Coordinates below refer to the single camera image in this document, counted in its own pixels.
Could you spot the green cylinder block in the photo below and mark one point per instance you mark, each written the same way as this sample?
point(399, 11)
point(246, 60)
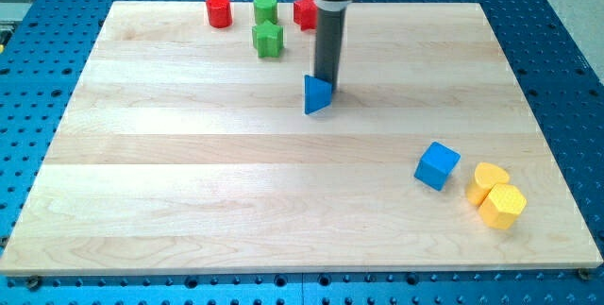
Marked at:
point(265, 11)

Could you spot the red star block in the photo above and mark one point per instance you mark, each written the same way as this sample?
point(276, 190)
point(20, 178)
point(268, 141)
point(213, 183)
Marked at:
point(305, 14)

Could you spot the red cylinder block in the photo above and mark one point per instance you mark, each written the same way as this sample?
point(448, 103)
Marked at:
point(219, 13)

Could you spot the yellow hexagon block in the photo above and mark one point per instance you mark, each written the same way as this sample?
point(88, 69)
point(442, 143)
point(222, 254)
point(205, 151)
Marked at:
point(502, 206)

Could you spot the yellow heart block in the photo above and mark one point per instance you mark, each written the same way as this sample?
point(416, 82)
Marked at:
point(485, 176)

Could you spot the green star block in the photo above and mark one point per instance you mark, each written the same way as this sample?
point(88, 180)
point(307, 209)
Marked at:
point(268, 39)

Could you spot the blue cube block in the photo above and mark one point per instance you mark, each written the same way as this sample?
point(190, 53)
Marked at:
point(435, 165)

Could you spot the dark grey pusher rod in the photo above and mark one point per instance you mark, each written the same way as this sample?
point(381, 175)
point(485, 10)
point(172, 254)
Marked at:
point(328, 45)

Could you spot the blue triangle block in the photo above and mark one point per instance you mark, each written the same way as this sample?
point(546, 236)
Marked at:
point(317, 94)

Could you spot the light wooden board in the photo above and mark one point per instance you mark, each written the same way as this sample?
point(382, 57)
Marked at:
point(183, 152)

